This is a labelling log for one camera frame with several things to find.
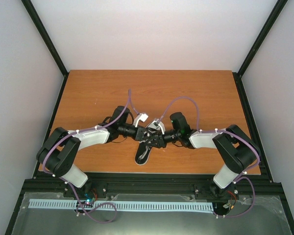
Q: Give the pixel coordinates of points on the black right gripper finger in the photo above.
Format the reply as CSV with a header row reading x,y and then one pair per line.
x,y
153,143
155,136

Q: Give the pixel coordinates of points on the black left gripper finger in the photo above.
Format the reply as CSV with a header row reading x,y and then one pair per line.
x,y
147,142
149,131

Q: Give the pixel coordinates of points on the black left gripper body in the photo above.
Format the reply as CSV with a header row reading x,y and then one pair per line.
x,y
139,129

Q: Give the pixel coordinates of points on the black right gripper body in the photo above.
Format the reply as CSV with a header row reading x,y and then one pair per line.
x,y
163,142

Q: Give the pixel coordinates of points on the black white canvas sneaker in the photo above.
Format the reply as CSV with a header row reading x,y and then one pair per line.
x,y
139,151

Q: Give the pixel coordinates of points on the white shoelace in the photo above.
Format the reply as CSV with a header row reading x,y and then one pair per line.
x,y
147,137

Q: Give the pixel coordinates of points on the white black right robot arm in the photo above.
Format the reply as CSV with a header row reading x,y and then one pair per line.
x,y
238,151

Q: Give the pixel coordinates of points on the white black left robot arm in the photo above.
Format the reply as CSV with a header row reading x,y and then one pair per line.
x,y
58,153

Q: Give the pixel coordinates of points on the circuit board with green led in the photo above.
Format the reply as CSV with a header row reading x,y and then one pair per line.
x,y
89,199

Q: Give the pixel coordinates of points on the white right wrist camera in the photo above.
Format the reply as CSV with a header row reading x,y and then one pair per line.
x,y
158,125

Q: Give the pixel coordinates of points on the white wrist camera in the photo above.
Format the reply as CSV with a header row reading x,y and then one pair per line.
x,y
158,125
141,117

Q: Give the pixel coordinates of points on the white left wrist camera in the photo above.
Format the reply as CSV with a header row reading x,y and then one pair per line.
x,y
141,117

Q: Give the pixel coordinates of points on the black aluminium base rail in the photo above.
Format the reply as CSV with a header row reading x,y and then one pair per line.
x,y
102,185

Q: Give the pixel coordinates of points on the light blue slotted cable duct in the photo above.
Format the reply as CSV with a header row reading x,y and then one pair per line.
x,y
123,206

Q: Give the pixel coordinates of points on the black left frame post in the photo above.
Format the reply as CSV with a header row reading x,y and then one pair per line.
x,y
32,12

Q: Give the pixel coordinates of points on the black frame post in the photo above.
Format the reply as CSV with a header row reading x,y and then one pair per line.
x,y
270,21
32,12

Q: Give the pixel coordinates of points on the black right frame post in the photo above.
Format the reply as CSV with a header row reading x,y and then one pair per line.
x,y
270,21

